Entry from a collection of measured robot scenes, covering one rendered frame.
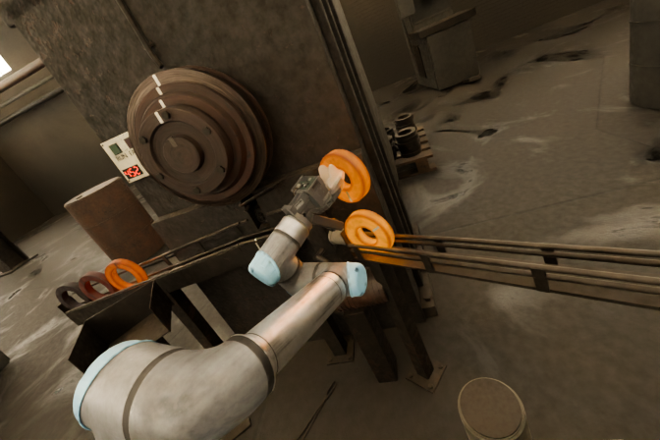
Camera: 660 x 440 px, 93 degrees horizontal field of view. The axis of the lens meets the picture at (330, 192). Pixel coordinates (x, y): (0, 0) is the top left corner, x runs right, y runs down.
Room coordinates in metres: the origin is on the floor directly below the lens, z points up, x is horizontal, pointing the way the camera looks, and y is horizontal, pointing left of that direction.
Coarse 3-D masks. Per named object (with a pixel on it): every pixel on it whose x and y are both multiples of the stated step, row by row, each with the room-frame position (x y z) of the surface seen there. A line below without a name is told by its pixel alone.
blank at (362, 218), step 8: (352, 216) 0.81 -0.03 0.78; (360, 216) 0.78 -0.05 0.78; (368, 216) 0.77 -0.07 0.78; (376, 216) 0.77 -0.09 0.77; (352, 224) 0.81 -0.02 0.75; (360, 224) 0.79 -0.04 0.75; (368, 224) 0.77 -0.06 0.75; (376, 224) 0.75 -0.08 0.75; (384, 224) 0.75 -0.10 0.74; (352, 232) 0.82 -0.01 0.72; (360, 232) 0.82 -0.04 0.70; (376, 232) 0.76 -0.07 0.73; (384, 232) 0.74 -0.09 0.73; (392, 232) 0.75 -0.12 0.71; (352, 240) 0.83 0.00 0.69; (360, 240) 0.81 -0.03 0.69; (368, 240) 0.81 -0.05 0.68; (376, 240) 0.77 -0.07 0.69; (384, 240) 0.74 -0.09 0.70; (392, 240) 0.74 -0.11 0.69; (360, 248) 0.82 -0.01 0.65
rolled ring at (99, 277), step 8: (88, 272) 1.38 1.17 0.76; (96, 272) 1.37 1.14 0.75; (80, 280) 1.37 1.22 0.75; (88, 280) 1.36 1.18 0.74; (96, 280) 1.35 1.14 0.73; (104, 280) 1.34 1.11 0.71; (80, 288) 1.39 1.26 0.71; (88, 288) 1.39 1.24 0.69; (112, 288) 1.33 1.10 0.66; (88, 296) 1.38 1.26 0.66; (96, 296) 1.39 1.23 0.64; (104, 296) 1.39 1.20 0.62
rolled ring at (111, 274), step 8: (112, 264) 1.31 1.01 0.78; (120, 264) 1.30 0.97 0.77; (128, 264) 1.30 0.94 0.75; (136, 264) 1.31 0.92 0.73; (112, 272) 1.33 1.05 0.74; (136, 272) 1.28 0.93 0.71; (144, 272) 1.31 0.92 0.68; (112, 280) 1.33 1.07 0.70; (120, 280) 1.35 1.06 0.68; (120, 288) 1.33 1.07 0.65
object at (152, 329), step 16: (144, 288) 1.09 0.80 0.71; (160, 288) 1.10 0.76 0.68; (112, 304) 1.06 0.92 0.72; (128, 304) 1.07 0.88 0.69; (144, 304) 1.08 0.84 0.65; (160, 304) 0.99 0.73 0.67; (96, 320) 1.03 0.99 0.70; (112, 320) 1.04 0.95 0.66; (128, 320) 1.06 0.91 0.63; (144, 320) 1.05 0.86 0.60; (160, 320) 0.91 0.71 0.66; (80, 336) 0.95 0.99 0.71; (96, 336) 1.01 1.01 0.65; (112, 336) 1.03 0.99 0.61; (128, 336) 1.01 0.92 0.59; (144, 336) 0.95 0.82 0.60; (160, 336) 0.90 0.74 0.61; (80, 352) 0.89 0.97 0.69; (96, 352) 0.95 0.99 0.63; (80, 368) 0.84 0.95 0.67; (240, 432) 0.90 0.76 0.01
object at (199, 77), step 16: (144, 80) 1.08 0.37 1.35; (160, 80) 1.06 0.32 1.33; (176, 80) 1.05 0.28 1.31; (192, 80) 1.03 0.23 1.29; (208, 80) 1.02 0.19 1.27; (224, 80) 1.06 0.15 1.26; (240, 96) 1.00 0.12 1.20; (128, 112) 1.12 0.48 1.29; (256, 112) 1.04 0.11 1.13; (128, 128) 1.13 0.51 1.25; (256, 128) 1.00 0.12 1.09; (256, 144) 1.01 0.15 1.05; (256, 160) 1.02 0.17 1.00; (256, 176) 1.03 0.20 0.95; (176, 192) 1.12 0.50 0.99; (240, 192) 1.05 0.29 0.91
